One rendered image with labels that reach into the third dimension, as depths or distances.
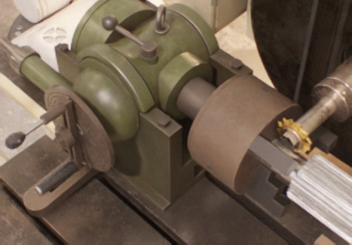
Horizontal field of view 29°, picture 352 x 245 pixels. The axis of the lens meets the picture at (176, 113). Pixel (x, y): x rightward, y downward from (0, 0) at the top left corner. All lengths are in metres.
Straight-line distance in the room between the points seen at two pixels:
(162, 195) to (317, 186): 0.36
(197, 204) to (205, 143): 0.24
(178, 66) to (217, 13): 0.30
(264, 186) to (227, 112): 0.16
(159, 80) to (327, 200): 0.37
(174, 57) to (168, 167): 0.20
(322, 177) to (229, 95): 0.20
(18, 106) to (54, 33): 0.78
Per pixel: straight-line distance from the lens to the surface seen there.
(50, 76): 1.33
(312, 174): 1.13
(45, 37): 2.66
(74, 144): 1.25
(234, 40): 3.13
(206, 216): 1.36
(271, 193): 1.21
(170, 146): 1.21
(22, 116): 1.90
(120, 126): 1.23
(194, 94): 1.23
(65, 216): 1.37
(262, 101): 1.15
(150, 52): 1.21
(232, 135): 1.13
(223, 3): 1.50
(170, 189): 1.31
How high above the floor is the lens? 2.16
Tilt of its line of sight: 50 degrees down
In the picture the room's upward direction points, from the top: straight up
